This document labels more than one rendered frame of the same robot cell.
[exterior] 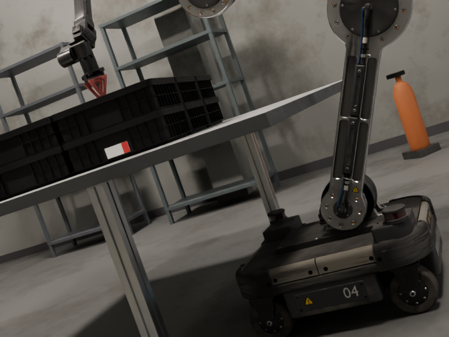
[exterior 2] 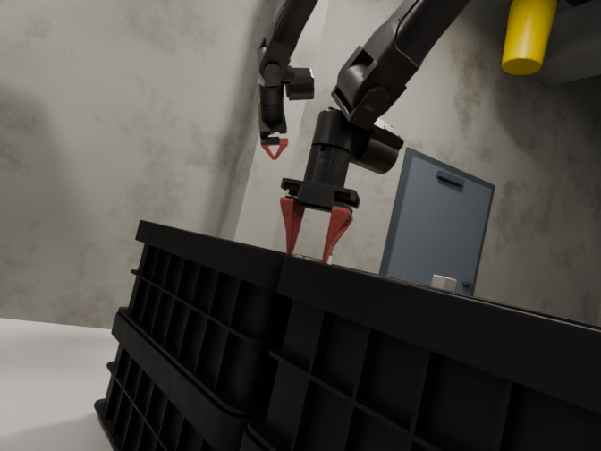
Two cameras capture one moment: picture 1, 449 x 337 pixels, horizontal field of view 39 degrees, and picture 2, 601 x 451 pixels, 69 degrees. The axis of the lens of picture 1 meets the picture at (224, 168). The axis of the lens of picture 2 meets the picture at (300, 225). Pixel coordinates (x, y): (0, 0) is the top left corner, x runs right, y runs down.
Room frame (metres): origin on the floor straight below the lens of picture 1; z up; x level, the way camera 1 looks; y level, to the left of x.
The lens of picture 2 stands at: (2.66, -0.15, 0.93)
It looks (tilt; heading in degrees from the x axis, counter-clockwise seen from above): 4 degrees up; 128
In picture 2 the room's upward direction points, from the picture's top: 13 degrees clockwise
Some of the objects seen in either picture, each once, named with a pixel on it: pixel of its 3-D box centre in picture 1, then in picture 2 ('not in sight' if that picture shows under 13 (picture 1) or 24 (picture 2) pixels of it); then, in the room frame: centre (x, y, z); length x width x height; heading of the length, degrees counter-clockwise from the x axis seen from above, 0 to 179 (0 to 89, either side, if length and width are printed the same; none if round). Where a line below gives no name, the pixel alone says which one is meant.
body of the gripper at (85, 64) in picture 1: (90, 67); (325, 176); (2.31, 0.33, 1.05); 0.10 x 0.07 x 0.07; 23
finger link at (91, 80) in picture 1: (98, 85); (306, 224); (2.30, 0.33, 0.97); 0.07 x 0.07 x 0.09; 23
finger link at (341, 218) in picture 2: (97, 86); (321, 227); (2.32, 0.33, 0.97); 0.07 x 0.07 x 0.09; 23
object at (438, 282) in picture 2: not in sight; (444, 283); (2.53, 0.25, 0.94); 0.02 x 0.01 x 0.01; 75
